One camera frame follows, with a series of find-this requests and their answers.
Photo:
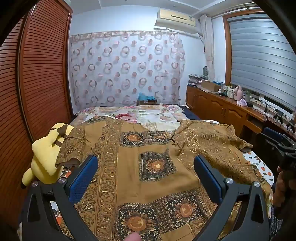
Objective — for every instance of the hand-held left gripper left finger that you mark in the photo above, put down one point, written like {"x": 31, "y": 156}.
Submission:
{"x": 83, "y": 177}

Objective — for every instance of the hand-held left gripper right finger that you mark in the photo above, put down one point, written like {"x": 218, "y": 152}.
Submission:
{"x": 207, "y": 178}

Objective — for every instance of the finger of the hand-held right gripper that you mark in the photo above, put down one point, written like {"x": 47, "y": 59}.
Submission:
{"x": 271, "y": 134}

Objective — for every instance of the brown patterned garment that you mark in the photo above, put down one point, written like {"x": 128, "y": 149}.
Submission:
{"x": 129, "y": 183}

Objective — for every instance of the pile of folded clothes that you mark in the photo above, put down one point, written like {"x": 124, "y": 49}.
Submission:
{"x": 194, "y": 80}

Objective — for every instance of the person's right hand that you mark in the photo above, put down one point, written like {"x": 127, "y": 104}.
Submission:
{"x": 281, "y": 187}

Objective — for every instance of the orange fruit print sheet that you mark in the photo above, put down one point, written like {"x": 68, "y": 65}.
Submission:
{"x": 261, "y": 166}

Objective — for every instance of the yellow plush toy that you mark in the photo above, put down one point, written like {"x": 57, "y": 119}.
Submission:
{"x": 44, "y": 160}

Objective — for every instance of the wooden side cabinet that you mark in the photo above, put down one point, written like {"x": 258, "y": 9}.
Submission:
{"x": 219, "y": 105}

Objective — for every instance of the cluster of small bottles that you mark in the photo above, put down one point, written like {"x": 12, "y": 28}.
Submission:
{"x": 227, "y": 91}

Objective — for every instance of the navy blanket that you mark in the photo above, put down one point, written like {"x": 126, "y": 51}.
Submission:
{"x": 188, "y": 114}

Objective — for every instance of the grey window blind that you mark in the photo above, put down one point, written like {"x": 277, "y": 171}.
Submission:
{"x": 261, "y": 58}

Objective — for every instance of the open cardboard box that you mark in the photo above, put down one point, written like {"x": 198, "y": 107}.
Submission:
{"x": 208, "y": 86}

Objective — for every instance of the floral bed sheet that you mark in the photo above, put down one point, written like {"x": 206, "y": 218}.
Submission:
{"x": 138, "y": 113}

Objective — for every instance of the cardboard box with blue cloth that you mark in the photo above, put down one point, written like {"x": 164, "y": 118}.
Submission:
{"x": 146, "y": 101}

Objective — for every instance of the white tied curtain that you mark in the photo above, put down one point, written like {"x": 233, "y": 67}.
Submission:
{"x": 208, "y": 46}

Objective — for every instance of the wooden louvered wardrobe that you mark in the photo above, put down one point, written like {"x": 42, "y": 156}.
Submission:
{"x": 44, "y": 69}

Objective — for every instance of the circle patterned sheer curtain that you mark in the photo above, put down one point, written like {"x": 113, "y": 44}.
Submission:
{"x": 127, "y": 69}

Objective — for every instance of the wall air conditioner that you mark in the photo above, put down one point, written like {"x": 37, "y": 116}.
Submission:
{"x": 175, "y": 20}

